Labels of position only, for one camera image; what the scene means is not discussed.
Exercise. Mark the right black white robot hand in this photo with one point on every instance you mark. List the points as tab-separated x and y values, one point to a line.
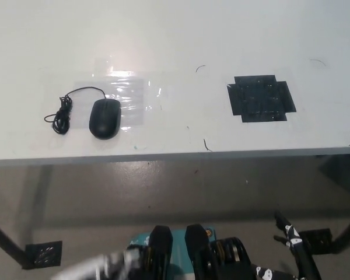
301	256

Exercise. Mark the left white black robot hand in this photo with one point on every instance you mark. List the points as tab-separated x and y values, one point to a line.
105	265

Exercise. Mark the black perforated foot plate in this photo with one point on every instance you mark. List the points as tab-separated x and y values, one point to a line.
43	253
316	240

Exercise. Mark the black computer mouse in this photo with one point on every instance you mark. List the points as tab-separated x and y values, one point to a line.
105	119

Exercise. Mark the clear plastic sheet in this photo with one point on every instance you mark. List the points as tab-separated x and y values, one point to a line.
132	91

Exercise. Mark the black tape patch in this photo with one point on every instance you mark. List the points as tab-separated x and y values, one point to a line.
261	99

